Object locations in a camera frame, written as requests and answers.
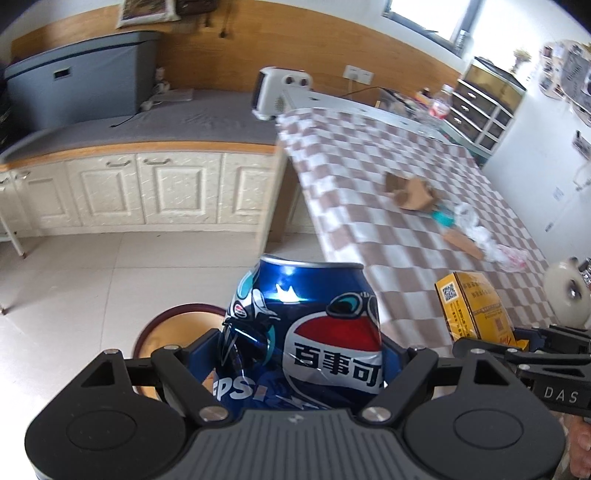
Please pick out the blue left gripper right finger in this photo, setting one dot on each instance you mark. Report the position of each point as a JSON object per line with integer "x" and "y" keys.
{"x": 395, "y": 359}

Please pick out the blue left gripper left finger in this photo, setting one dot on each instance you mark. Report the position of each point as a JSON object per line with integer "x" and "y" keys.
{"x": 201, "y": 357}

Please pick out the yellow cardboard box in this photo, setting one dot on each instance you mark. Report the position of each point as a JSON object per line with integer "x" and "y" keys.
{"x": 473, "y": 309}

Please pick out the crushed blue Pepsi can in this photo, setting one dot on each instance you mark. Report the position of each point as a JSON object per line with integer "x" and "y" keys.
{"x": 300, "y": 335}

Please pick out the white red plastic bag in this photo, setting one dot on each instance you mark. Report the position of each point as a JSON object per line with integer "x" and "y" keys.
{"x": 510, "y": 259}

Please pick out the teal round lid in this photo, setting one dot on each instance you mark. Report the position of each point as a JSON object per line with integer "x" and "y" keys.
{"x": 445, "y": 218}

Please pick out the clear white plastic bag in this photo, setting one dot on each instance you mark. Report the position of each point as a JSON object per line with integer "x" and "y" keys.
{"x": 468, "y": 222}

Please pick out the torn brown cardboard piece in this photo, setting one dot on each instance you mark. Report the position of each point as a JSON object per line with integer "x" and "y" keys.
{"x": 413, "y": 194}

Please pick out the wooden piece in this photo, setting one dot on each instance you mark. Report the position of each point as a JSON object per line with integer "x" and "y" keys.
{"x": 459, "y": 240}

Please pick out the round tan trash bin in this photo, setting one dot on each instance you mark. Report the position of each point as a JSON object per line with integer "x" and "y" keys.
{"x": 180, "y": 325}

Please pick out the person's right hand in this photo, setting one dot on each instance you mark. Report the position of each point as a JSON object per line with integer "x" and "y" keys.
{"x": 576, "y": 460}

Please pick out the cream cabinet bench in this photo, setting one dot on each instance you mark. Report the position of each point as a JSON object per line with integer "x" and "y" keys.
{"x": 171, "y": 186}

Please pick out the white drawer organizer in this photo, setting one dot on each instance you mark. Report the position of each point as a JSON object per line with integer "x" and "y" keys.
{"x": 479, "y": 118}

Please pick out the clear water bottle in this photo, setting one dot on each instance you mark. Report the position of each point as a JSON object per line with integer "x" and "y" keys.
{"x": 441, "y": 104}

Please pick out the grey storage box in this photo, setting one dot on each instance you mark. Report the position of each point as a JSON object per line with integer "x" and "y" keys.
{"x": 103, "y": 77}

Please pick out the glass fish tank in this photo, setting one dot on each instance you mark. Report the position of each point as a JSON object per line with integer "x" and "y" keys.
{"x": 495, "y": 82}

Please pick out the dark framed window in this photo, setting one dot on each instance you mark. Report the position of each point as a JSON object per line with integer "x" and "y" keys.
{"x": 448, "y": 23}

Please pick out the white wall socket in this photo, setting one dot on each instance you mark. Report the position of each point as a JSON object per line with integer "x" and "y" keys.
{"x": 358, "y": 75}

